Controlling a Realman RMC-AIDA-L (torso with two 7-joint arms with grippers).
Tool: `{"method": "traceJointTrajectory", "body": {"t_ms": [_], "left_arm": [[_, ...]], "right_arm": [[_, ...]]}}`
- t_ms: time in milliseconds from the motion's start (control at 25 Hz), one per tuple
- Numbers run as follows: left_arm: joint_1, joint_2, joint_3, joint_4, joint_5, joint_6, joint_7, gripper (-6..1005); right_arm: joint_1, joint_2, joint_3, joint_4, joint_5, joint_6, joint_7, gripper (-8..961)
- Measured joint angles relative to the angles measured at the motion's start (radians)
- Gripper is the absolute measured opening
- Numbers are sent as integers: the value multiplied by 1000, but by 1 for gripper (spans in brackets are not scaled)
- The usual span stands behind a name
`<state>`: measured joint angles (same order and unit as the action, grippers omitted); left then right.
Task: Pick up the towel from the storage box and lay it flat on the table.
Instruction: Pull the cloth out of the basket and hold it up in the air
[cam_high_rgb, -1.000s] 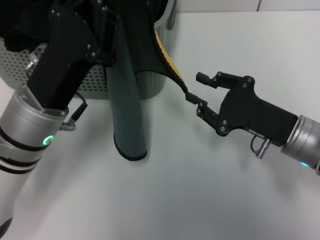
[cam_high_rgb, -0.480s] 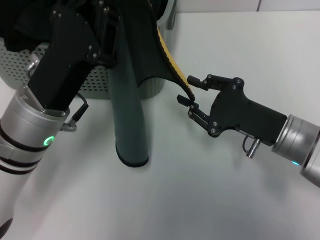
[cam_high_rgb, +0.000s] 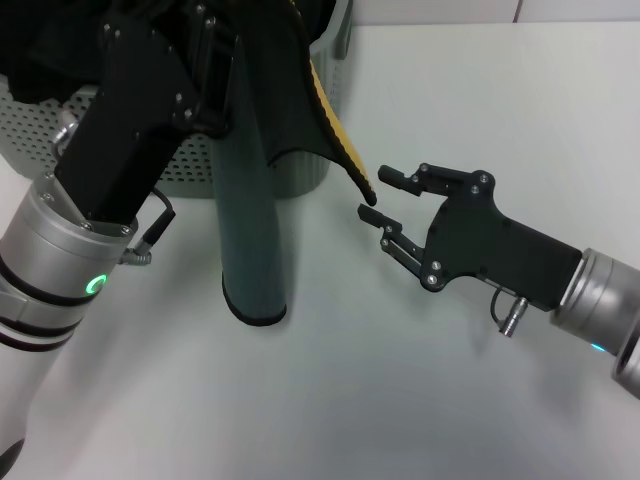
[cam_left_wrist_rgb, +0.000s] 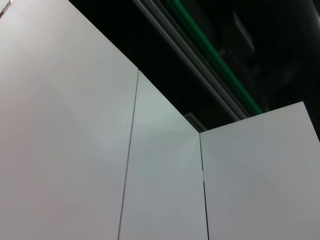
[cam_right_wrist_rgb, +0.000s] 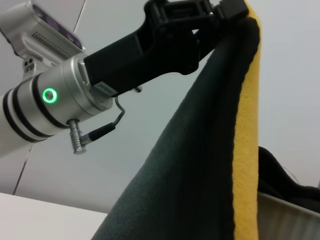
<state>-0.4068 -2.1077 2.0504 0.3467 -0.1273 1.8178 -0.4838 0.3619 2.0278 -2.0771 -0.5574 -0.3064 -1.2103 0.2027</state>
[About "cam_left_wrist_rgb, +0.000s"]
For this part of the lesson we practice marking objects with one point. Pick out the green ceiling strip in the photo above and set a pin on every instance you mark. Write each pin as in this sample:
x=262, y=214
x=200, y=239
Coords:
x=232, y=75

